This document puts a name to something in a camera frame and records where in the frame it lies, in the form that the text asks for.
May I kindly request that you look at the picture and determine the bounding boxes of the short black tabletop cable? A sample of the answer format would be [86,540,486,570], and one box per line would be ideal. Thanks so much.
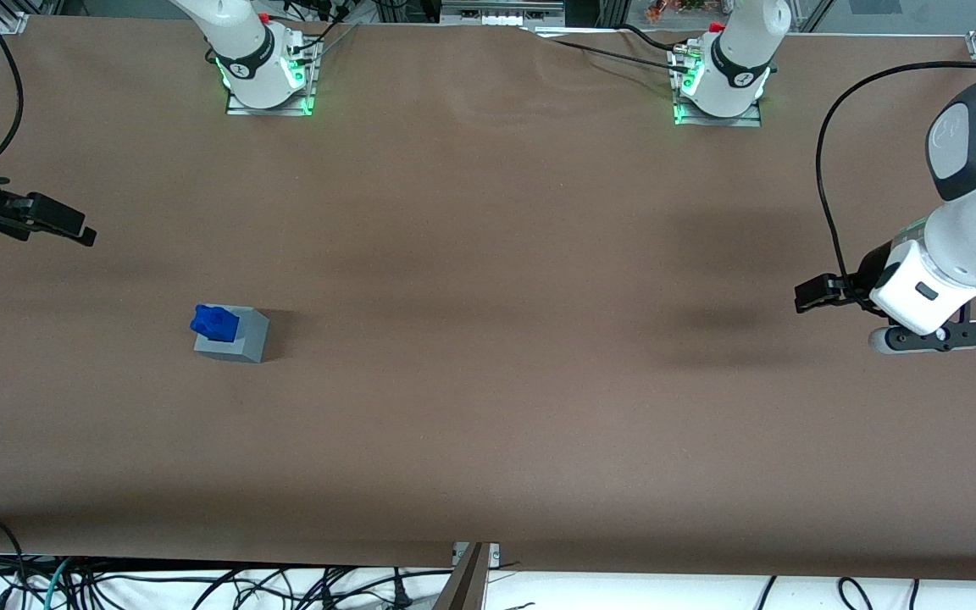
[619,24,684,52]

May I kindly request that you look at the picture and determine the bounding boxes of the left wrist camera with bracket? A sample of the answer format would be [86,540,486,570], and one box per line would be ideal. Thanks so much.
[868,320,976,355]

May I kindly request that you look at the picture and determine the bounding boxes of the orange background items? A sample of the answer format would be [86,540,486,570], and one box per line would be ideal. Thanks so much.
[645,0,739,22]

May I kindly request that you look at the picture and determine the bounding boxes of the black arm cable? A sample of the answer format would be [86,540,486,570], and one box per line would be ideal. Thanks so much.
[816,61,976,293]
[0,34,25,166]

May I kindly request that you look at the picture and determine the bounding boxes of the blue plastic part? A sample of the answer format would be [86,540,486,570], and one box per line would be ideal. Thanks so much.
[190,304,241,344]

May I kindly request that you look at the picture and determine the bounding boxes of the long black tabletop cable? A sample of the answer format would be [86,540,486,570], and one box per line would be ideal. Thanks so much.
[549,38,696,73]

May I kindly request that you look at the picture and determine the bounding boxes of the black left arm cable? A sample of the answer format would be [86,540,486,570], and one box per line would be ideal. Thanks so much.
[816,61,976,293]

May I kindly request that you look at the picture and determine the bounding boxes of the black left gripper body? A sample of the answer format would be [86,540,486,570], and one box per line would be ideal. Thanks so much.
[827,246,896,310]

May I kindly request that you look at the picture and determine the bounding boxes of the brown table cover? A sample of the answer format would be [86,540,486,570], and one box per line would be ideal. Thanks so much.
[0,15,976,582]

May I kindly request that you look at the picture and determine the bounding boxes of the black base connector cable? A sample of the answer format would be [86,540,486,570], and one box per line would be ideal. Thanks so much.
[272,0,363,58]

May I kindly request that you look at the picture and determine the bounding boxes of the teal floor cable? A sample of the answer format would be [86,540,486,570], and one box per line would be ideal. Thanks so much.
[39,557,75,610]

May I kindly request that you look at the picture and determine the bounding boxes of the small metal edge bracket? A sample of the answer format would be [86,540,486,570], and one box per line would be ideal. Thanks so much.
[452,542,502,567]

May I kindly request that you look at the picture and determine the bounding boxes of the gray cube base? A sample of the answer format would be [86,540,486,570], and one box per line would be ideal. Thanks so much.
[193,306,270,364]

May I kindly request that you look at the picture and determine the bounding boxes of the white power strip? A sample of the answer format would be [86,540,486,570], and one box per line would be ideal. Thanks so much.
[441,0,565,26]

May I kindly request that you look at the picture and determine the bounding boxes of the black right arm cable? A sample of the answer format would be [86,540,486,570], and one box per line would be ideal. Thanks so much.
[0,34,25,166]

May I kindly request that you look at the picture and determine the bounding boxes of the aluminium profile leg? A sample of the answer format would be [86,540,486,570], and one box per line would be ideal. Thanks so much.
[433,542,491,610]

